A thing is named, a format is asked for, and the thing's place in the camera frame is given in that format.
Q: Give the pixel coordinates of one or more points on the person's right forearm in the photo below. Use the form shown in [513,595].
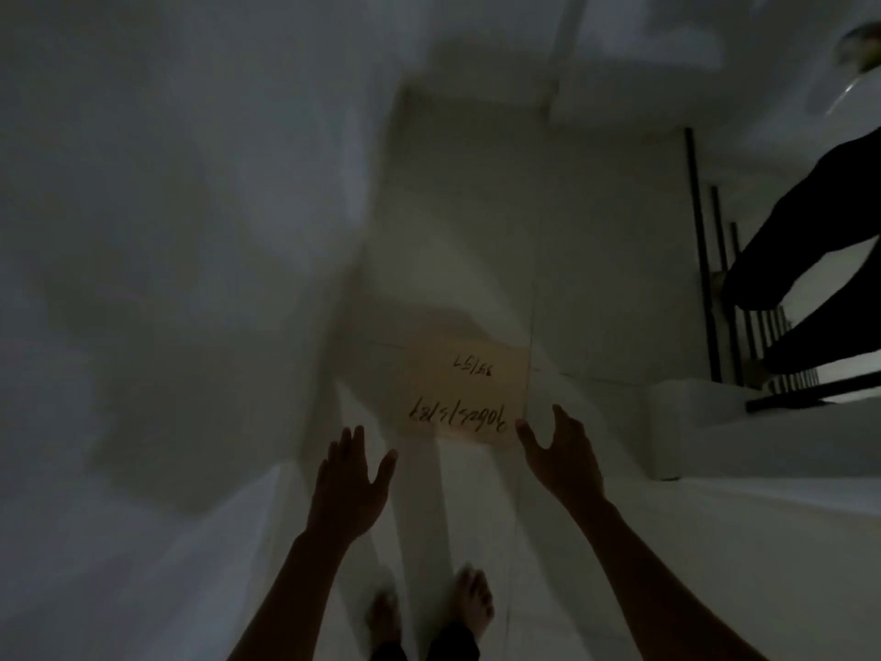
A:
[654,585]

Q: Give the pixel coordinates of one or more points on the person's left foot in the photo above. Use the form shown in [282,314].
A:
[384,618]

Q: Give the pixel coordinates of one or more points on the person's right foot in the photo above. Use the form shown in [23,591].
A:
[473,602]

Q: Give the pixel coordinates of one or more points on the person's foot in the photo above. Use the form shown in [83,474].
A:
[384,618]
[473,602]

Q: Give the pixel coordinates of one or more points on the person's right hand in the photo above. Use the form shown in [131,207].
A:
[568,468]

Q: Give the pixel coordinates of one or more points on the person's left forearm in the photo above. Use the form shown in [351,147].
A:
[296,605]

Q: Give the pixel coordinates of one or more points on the black metal stair railing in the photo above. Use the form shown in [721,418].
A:
[705,268]

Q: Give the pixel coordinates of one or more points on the person's right thumb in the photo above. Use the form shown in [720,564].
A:
[528,439]

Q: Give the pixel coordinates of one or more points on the handwritten beige paper sheet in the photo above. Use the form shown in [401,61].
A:
[464,385]

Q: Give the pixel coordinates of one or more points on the person's left thumb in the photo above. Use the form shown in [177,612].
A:
[385,470]

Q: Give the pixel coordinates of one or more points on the person's left hand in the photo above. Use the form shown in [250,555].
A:
[344,495]

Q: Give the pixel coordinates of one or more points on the person's dark trousers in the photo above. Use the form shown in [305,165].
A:
[440,647]

